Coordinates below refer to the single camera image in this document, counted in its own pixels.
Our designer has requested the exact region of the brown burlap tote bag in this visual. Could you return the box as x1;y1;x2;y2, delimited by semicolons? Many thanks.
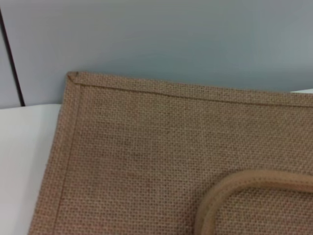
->
26;70;313;235

